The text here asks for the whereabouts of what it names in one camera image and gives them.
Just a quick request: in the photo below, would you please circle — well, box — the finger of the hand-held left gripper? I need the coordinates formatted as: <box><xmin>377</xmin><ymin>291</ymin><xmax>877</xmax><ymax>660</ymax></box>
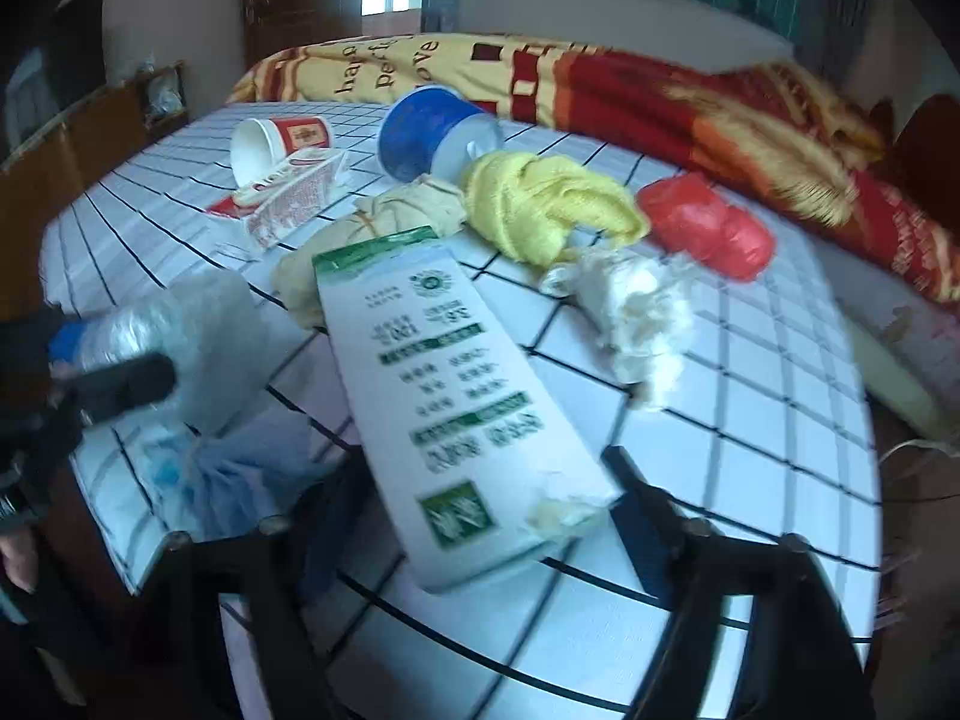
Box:
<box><xmin>51</xmin><ymin>352</ymin><xmax>178</xmax><ymax>422</ymax></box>

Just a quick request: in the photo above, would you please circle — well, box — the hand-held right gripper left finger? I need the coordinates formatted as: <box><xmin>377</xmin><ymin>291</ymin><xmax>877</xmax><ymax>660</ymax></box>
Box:
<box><xmin>139</xmin><ymin>454</ymin><xmax>370</xmax><ymax>720</ymax></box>

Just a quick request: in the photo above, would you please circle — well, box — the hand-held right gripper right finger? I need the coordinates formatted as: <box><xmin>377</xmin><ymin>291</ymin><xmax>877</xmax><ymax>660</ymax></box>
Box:
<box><xmin>602</xmin><ymin>445</ymin><xmax>878</xmax><ymax>720</ymax></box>

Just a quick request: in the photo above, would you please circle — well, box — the clear plastic bottle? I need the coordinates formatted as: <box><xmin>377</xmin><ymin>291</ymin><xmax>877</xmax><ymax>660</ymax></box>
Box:
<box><xmin>48</xmin><ymin>268</ymin><xmax>265</xmax><ymax>437</ymax></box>

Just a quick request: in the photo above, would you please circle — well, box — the white green tissue pack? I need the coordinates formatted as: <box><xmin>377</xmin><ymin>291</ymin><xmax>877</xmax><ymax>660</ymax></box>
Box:
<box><xmin>312</xmin><ymin>226</ymin><xmax>625</xmax><ymax>595</ymax></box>

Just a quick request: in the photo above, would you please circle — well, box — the red white paper cup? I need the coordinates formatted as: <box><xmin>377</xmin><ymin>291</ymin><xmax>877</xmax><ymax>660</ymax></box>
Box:
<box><xmin>230</xmin><ymin>117</ymin><xmax>334</xmax><ymax>190</ymax></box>

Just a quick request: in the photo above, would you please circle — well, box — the person's left hand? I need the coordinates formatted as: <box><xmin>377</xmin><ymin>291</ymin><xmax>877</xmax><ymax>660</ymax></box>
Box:
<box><xmin>0</xmin><ymin>531</ymin><xmax>40</xmax><ymax>595</ymax></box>

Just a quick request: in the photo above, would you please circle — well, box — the pale blue plastic bag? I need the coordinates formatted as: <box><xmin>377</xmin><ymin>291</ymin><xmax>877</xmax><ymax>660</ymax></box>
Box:
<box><xmin>133</xmin><ymin>420</ymin><xmax>302</xmax><ymax>542</ymax></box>

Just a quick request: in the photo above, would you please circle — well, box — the white checkered tablecloth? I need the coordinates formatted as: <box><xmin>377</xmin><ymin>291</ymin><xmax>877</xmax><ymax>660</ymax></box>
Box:
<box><xmin>40</xmin><ymin>100</ymin><xmax>884</xmax><ymax>720</ymax></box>

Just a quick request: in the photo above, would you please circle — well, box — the white crumpled tissue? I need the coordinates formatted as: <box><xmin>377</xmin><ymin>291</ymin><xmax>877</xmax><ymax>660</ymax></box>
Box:
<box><xmin>538</xmin><ymin>246</ymin><xmax>695</xmax><ymax>412</ymax></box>

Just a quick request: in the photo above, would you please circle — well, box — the wooden cabinet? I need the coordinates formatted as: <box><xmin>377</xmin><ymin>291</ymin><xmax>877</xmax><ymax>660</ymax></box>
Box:
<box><xmin>0</xmin><ymin>61</ymin><xmax>190</xmax><ymax>320</ymax></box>

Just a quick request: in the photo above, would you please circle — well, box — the red white snack wrapper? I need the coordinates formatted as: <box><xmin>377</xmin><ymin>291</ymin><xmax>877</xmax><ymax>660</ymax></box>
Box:
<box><xmin>205</xmin><ymin>148</ymin><xmax>355</xmax><ymax>253</ymax></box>

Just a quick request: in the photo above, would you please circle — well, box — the red plastic bag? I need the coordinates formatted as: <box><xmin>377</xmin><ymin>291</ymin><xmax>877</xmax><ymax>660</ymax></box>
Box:
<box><xmin>637</xmin><ymin>173</ymin><xmax>776</xmax><ymax>283</ymax></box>

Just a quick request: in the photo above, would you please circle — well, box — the yellow cloth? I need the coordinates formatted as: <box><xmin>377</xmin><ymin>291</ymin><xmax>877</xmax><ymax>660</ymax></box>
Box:
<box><xmin>460</xmin><ymin>151</ymin><xmax>651</xmax><ymax>268</ymax></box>

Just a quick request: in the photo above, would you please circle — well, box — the blue plastic cup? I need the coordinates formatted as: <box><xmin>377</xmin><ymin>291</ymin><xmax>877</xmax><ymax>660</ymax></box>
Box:
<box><xmin>378</xmin><ymin>85</ymin><xmax>506</xmax><ymax>183</ymax></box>

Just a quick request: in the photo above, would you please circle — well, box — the red yellow printed blanket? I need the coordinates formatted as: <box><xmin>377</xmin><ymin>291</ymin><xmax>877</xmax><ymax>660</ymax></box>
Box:
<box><xmin>223</xmin><ymin>33</ymin><xmax>960</xmax><ymax>304</ymax></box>

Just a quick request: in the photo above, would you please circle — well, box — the brown wooden door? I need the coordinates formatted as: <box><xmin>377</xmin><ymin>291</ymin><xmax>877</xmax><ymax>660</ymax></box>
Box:
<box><xmin>241</xmin><ymin>0</ymin><xmax>362</xmax><ymax>91</ymax></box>

